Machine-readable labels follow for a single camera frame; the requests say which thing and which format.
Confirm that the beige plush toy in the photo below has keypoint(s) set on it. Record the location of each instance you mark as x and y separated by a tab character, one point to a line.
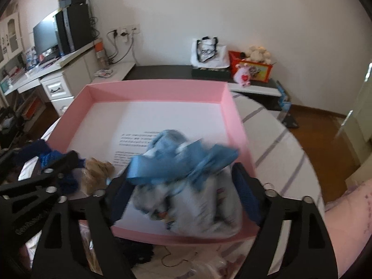
258	53

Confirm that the blue packet box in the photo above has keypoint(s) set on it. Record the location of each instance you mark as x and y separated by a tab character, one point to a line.
284	104

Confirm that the black chair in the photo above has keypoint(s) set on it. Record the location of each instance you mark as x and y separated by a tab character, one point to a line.
8	130

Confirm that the orange cap bottle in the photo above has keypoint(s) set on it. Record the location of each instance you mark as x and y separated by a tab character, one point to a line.
99	46

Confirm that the low black white cabinet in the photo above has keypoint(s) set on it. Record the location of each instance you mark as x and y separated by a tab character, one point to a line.
162	71

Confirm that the black floor scale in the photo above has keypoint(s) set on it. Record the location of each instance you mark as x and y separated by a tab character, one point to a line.
290	120

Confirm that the red storage box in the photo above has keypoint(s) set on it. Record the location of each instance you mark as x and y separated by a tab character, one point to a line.
261	71

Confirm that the white patterned cloth blue ribbon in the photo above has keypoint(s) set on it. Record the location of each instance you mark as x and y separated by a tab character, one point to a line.
203	206

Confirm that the blue and white box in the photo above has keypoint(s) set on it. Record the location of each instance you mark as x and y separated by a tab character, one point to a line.
30	56

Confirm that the dark knit cloth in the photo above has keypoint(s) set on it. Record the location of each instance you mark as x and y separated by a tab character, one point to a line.
136	250

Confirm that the small patterned pouch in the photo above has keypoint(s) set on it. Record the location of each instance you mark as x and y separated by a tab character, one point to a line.
103	73

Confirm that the white desk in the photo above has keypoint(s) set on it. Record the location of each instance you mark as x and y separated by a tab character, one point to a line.
37	71

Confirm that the black computer tower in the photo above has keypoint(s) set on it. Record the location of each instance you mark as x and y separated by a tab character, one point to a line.
78	26

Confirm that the cream wardrobe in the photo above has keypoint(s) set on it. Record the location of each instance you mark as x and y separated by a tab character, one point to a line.
360	136

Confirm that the pink plush toy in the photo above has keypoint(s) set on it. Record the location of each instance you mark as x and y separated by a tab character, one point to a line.
242	77

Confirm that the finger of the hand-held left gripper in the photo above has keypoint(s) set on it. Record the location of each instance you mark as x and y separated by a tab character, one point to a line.
7	157
66	162

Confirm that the white wall sockets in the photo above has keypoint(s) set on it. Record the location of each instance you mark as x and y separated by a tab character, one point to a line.
135	29

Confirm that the white tote bag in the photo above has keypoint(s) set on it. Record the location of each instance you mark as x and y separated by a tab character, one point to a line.
221	58

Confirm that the pink floral quilt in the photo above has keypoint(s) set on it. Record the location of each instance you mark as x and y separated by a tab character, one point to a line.
348	223

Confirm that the stack of books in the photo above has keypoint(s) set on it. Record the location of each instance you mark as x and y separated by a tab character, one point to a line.
14	74

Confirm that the light blue plush cloth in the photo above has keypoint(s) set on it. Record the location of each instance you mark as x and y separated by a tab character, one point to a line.
168	139

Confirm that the black computer monitor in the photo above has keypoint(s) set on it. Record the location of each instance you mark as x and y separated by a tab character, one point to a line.
45	36

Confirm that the pink cardboard box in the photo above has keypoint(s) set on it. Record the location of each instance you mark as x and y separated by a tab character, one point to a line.
174	91

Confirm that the dark blue knit item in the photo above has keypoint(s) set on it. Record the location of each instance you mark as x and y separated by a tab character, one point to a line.
32	151

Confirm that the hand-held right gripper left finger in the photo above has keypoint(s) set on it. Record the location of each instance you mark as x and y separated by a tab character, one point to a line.
116	203

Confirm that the white glass-door cabinet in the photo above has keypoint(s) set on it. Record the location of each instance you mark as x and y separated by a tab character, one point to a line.
11	35

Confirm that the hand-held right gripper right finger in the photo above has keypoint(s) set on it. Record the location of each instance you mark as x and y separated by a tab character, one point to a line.
247	191

